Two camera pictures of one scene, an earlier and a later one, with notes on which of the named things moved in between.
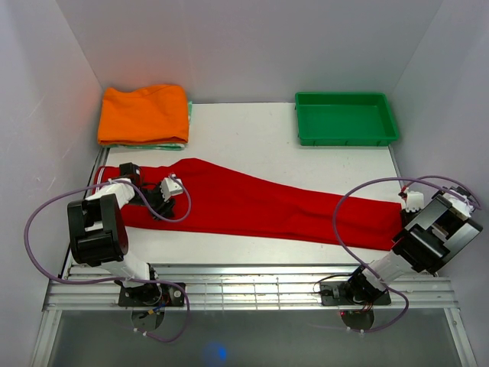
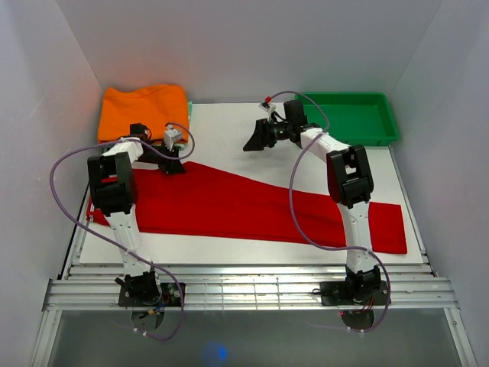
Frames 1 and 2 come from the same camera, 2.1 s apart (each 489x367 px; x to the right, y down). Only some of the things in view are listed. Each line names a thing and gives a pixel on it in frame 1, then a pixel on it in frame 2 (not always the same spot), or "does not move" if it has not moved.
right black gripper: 406,215 to 261,138
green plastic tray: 344,118 does not move
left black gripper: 166,211 to 173,167
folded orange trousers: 155,115 does not move
